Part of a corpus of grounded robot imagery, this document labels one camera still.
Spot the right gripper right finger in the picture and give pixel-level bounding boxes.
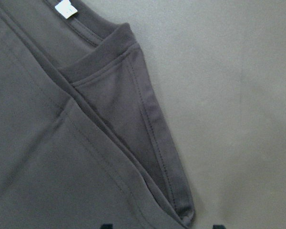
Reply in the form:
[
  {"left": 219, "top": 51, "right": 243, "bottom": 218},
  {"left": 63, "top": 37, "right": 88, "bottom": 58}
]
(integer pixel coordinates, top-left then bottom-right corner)
[{"left": 212, "top": 224, "right": 226, "bottom": 229}]

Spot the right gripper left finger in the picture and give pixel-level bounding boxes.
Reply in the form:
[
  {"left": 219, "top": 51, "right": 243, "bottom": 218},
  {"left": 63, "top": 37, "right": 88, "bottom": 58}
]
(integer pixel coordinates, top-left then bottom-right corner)
[{"left": 100, "top": 223, "right": 114, "bottom": 229}]

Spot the dark brown t-shirt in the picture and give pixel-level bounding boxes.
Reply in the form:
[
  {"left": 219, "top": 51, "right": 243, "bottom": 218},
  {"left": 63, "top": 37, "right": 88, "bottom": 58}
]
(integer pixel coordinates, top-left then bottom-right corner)
[{"left": 0, "top": 0, "right": 195, "bottom": 229}]

